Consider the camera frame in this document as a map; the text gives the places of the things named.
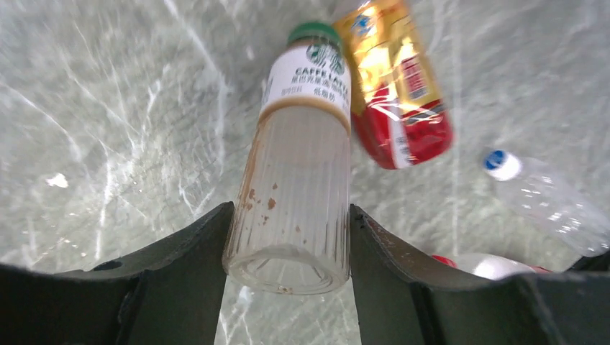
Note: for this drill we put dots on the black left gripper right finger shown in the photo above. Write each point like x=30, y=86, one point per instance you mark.
x=404, y=296

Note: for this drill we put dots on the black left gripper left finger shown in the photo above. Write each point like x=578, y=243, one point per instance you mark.
x=169, y=292

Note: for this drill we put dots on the ribbed coffee latte bottle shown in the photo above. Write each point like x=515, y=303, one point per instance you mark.
x=290, y=230

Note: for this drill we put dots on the gold red tea bottle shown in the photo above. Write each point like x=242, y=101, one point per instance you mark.
x=397, y=106

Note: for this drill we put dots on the green bottle cap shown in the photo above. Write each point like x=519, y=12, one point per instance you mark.
x=318, y=31

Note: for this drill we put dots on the clear bottle red label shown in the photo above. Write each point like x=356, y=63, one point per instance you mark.
x=488, y=266

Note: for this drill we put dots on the clear bottle white cap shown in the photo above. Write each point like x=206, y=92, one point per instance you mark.
x=535, y=191

